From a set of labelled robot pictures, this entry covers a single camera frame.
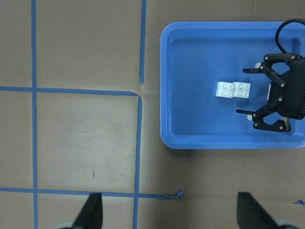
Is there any blue plastic tray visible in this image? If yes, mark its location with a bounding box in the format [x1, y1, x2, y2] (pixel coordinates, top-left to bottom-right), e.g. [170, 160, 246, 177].
[160, 22, 305, 149]

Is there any brown paper table cover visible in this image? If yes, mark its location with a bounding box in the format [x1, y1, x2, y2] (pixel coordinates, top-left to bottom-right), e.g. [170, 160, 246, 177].
[0, 0, 305, 229]

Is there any white block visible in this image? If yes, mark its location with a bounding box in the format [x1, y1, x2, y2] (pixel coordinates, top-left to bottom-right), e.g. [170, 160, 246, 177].
[233, 82, 251, 99]
[215, 82, 234, 98]

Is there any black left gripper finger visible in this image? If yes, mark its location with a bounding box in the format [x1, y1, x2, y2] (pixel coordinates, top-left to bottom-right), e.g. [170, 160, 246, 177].
[243, 62, 285, 89]
[236, 97, 284, 120]

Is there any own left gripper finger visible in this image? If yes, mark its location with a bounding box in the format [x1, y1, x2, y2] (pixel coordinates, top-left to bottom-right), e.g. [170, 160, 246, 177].
[237, 192, 278, 229]
[71, 193, 103, 229]

